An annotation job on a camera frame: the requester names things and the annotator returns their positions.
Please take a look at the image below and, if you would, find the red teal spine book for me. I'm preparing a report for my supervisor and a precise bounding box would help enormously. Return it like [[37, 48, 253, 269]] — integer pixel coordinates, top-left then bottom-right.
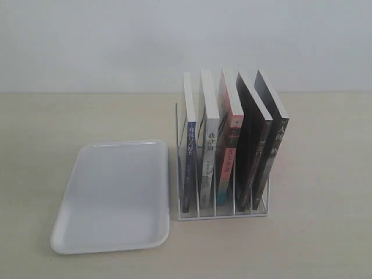
[[215, 69, 244, 206]]

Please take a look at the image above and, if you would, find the grey white spine book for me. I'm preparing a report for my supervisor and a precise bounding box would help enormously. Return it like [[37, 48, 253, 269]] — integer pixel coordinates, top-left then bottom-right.
[[198, 70, 220, 209]]

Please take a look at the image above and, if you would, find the black grey spine book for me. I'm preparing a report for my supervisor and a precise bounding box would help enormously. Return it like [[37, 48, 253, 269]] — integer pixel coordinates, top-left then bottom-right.
[[252, 70, 289, 210]]

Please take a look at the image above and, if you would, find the white plastic tray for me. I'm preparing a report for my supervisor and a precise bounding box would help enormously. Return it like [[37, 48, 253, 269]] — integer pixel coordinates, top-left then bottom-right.
[[49, 140, 170, 255]]

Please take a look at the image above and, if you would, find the white wire book rack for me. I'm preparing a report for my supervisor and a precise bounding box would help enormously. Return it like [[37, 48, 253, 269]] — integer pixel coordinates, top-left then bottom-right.
[[174, 106, 270, 221]]

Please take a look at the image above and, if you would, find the blue moon cover book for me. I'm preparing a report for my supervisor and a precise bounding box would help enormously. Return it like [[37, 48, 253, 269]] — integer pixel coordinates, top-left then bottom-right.
[[180, 72, 196, 213]]

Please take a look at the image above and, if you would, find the dark red spine book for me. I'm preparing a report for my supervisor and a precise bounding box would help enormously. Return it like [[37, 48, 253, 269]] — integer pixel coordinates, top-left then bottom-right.
[[235, 71, 273, 212]]

